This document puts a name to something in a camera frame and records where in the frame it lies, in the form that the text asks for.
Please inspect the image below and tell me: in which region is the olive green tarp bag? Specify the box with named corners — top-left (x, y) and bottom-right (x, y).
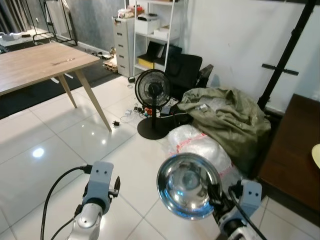
top-left (177, 87), bottom-right (272, 177)

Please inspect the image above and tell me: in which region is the black floor rug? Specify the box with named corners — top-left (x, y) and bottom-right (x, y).
top-left (0, 60), bottom-right (122, 120)

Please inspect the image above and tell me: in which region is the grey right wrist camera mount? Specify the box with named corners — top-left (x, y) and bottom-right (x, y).
top-left (239, 179), bottom-right (264, 220)

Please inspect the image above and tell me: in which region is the light wooden table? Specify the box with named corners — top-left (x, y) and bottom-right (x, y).
top-left (0, 42), bottom-right (114, 133)

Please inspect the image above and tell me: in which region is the black pole with crossbar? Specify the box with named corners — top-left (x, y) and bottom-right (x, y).
top-left (257, 0), bottom-right (317, 112)

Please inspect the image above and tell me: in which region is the black office chair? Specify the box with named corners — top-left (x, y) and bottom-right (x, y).
top-left (164, 52), bottom-right (215, 98)

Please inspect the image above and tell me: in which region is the white storage box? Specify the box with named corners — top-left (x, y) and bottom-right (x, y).
top-left (135, 17), bottom-right (162, 35)

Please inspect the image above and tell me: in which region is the black pedestal fan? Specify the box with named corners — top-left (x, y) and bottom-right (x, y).
top-left (134, 68), bottom-right (174, 141)

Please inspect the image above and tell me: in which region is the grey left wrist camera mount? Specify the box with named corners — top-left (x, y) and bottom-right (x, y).
top-left (86, 161), bottom-right (115, 202)

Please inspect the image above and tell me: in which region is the white drawer unit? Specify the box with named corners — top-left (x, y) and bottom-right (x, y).
top-left (112, 17), bottom-right (136, 77)

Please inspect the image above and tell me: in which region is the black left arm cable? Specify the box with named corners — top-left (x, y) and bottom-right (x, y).
top-left (41, 165), bottom-right (94, 240)

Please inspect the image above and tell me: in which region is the black and yellow box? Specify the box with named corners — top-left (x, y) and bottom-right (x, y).
top-left (137, 41), bottom-right (169, 69)

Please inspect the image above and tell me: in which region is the shiny steel bowl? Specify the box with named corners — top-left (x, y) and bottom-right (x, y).
top-left (156, 153), bottom-right (223, 221)

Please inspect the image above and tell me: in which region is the orange power strip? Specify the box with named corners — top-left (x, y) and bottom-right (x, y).
top-left (134, 102), bottom-right (176, 118)

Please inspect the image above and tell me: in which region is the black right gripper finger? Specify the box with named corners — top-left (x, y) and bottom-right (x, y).
top-left (206, 182), bottom-right (223, 211)

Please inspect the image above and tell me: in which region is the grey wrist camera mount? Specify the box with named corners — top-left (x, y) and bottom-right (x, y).
top-left (86, 161), bottom-right (115, 202)
top-left (239, 179), bottom-right (264, 220)

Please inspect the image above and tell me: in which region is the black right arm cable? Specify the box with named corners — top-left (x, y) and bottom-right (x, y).
top-left (227, 189), bottom-right (268, 240)

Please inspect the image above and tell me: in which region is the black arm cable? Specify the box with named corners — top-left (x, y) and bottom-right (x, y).
top-left (41, 165), bottom-right (94, 240)
top-left (227, 189), bottom-right (268, 240)

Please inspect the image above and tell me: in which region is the dark brown wooden table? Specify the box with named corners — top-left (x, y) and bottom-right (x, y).
top-left (256, 93), bottom-right (320, 227)

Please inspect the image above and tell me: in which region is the white shelf rack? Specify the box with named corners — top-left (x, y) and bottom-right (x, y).
top-left (132, 0), bottom-right (190, 82)

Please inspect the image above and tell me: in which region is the clear plastic wrapped bundle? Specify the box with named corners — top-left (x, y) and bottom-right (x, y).
top-left (166, 124), bottom-right (237, 187)

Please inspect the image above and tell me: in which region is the pale yellow plate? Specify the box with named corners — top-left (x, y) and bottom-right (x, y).
top-left (311, 143), bottom-right (320, 170)

